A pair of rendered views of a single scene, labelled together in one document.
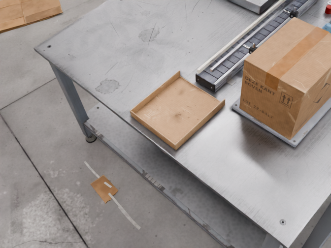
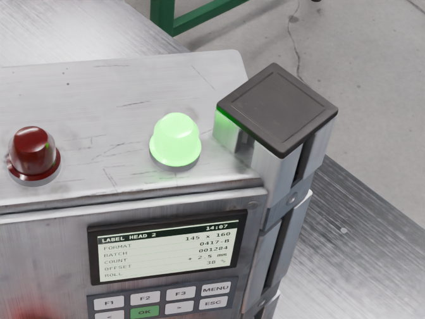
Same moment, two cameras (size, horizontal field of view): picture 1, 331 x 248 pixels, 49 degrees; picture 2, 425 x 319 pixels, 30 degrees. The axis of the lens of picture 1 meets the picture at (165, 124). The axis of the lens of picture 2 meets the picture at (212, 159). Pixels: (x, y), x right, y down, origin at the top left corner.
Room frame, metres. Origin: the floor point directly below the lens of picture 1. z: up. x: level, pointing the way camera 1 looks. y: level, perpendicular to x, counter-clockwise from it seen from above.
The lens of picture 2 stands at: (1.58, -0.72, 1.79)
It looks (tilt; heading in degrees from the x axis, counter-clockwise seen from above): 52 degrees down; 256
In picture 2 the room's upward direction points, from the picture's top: 8 degrees clockwise
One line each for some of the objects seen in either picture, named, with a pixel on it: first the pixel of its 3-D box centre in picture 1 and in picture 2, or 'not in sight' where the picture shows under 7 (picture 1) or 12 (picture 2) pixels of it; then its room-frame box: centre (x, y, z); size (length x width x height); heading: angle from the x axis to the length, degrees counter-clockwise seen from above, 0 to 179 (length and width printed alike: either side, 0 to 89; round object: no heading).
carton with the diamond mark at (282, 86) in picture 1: (291, 78); not in sight; (0.90, -0.50, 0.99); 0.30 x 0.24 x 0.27; 127
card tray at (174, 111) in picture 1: (177, 107); not in sight; (0.95, -0.06, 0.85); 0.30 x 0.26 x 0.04; 128
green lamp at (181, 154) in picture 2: not in sight; (176, 137); (1.54, -0.96, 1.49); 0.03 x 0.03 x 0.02
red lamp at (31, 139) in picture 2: not in sight; (32, 151); (1.61, -0.96, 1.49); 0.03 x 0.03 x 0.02
